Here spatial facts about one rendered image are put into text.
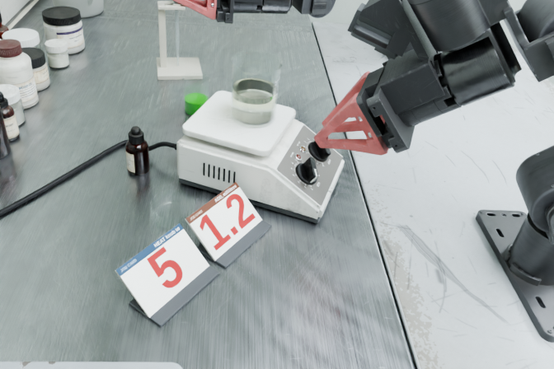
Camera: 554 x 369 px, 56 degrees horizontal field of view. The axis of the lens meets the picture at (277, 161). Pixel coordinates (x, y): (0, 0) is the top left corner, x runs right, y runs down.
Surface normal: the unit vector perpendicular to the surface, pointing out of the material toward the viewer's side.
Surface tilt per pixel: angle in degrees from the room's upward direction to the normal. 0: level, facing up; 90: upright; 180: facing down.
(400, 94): 90
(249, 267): 0
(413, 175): 0
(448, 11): 95
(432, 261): 0
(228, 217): 40
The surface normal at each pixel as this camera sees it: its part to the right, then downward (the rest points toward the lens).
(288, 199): -0.33, 0.52
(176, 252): 0.60, -0.37
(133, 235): 0.09, -0.81
